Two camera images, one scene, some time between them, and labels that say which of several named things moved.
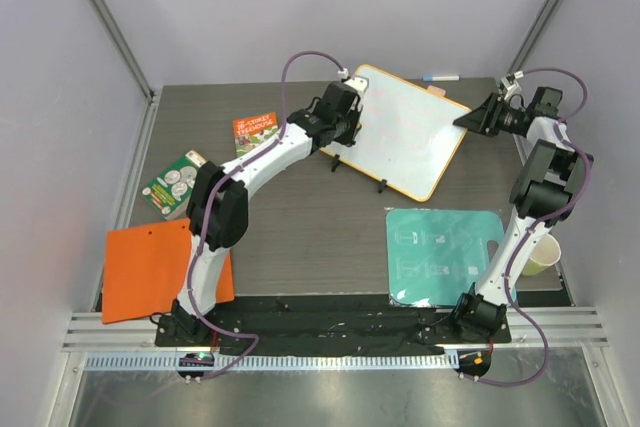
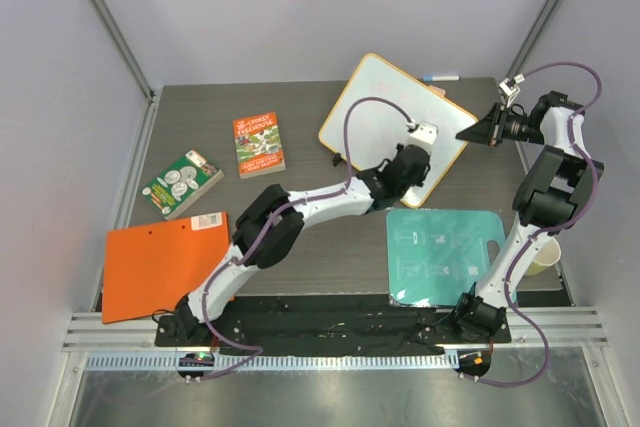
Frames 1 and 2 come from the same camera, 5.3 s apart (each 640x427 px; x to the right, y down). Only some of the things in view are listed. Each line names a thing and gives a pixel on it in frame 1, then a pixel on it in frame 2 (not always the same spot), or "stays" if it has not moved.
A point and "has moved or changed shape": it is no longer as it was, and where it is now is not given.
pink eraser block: [436, 90] stays
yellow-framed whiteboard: [408, 141] has moved or changed shape
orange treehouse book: [253, 130] stays
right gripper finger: [482, 118] → [485, 130]
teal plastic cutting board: [435, 255] stays
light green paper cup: [545, 253] stays
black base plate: [331, 325] stays
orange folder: [145, 267] stays
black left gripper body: [347, 127] → [399, 190]
